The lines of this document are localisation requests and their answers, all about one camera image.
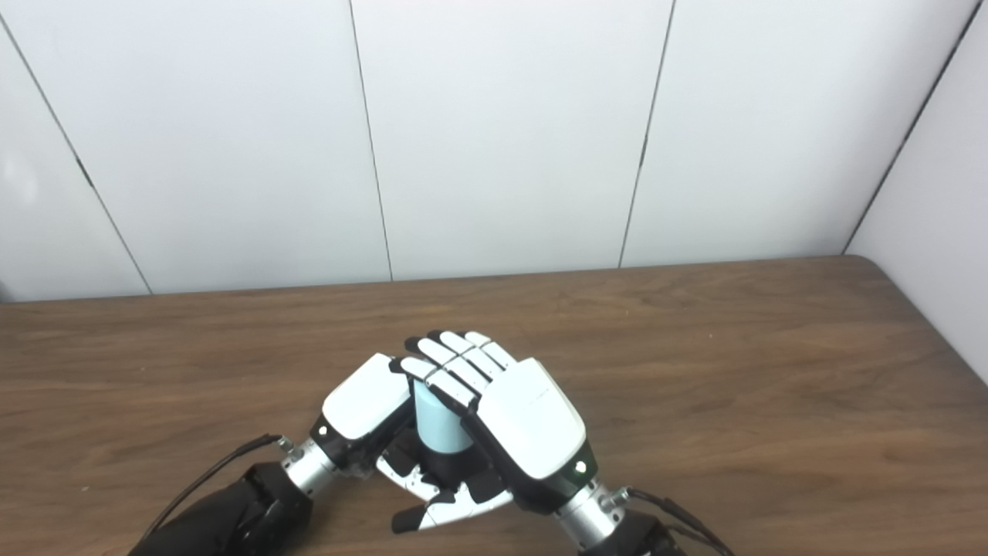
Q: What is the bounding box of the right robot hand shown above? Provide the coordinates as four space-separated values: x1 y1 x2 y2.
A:
390 331 599 535

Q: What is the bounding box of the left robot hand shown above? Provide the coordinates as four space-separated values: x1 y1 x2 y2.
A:
309 353 441 503

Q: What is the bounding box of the light blue cylinder cup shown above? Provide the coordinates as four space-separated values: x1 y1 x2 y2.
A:
413 378 473 455

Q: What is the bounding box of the black nozzle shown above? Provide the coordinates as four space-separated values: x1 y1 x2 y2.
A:
390 436 495 499

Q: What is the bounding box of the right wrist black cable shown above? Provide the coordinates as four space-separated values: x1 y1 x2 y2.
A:
610 486 738 556

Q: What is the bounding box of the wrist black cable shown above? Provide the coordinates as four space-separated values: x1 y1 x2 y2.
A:
140 433 294 541
610 486 738 556

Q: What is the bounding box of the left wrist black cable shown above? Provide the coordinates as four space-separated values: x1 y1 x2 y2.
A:
140 433 294 541

